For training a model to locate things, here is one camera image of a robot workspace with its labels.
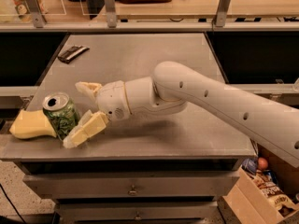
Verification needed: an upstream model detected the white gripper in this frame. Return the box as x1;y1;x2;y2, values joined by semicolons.
63;81;131;148

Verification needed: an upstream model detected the green soda can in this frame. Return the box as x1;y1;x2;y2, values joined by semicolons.
43;92;79;140

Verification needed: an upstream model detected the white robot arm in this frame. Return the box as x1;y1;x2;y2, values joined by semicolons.
64;61;299;167

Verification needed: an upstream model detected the black rxbar chocolate bar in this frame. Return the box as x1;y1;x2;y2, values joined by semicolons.
58;46;89;63

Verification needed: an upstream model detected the yellow sponge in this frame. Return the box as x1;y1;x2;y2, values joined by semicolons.
9;109;57;139

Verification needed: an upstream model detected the upper grey drawer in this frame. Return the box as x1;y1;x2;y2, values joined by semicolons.
23;172;239;200

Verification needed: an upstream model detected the grey drawer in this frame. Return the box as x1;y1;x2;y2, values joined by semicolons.
23;172;239;200
55;202;218;221

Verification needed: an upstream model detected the lower grey drawer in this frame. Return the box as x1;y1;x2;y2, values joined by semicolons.
55;202;218;221

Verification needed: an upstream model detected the blue snack packet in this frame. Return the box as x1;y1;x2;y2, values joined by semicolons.
242;159;258;175

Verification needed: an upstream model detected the red apple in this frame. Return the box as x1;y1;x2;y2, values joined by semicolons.
257;157;268;171

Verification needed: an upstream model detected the cardboard box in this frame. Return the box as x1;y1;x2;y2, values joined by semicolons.
220;147;299;224

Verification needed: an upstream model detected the brown snack bag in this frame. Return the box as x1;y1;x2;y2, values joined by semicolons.
252;171;298;217

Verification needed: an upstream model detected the middle metal bracket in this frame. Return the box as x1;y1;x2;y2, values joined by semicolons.
104;0;117;28

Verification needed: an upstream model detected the metal bracket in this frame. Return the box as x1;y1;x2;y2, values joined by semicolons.
104;0;117;28
214;0;231;27
25;0;46;28

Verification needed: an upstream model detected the left metal bracket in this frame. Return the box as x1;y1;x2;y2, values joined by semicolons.
25;0;46;28

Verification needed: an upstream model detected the black floor cable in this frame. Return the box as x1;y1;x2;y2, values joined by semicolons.
0;184;27;224

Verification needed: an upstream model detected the right metal bracket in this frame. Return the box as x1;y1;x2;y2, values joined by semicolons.
214;0;231;27

